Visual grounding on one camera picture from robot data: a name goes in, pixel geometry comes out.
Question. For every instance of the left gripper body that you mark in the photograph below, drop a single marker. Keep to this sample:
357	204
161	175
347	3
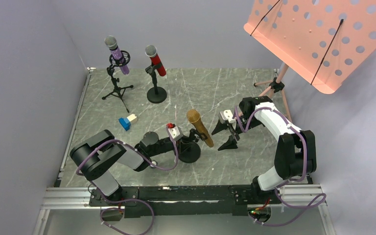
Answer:
192	136

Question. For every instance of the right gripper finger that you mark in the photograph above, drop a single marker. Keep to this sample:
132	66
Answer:
231	143
220	126

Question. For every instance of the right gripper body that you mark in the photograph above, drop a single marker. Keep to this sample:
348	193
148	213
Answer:
232	130

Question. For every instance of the black round-base mic stand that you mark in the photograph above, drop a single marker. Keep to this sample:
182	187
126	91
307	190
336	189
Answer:
191	158

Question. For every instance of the gold microphone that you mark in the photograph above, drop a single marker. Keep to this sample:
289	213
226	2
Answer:
194	118

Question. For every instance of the black round-base clip stand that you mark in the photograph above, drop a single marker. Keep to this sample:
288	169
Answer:
156	94

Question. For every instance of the red glitter microphone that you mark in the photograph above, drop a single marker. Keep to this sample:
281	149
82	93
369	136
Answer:
152	53

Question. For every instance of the purple glitter microphone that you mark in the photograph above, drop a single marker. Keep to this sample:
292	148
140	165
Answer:
118	56

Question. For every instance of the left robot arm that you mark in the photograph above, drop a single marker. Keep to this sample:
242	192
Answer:
95	156

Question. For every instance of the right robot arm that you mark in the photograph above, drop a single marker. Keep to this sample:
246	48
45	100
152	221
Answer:
295	155

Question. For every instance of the pink music stand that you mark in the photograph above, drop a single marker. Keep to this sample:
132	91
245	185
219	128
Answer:
329	47

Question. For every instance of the blue white block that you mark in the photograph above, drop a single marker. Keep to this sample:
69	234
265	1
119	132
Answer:
127	122

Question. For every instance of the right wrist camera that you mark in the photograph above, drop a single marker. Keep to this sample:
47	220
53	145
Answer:
226	115

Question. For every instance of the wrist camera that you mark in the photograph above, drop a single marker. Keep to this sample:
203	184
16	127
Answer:
174	132
226	115

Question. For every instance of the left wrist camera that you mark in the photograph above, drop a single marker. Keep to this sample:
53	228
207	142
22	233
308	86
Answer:
174	132

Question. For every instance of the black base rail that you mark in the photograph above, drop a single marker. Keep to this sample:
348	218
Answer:
236	200

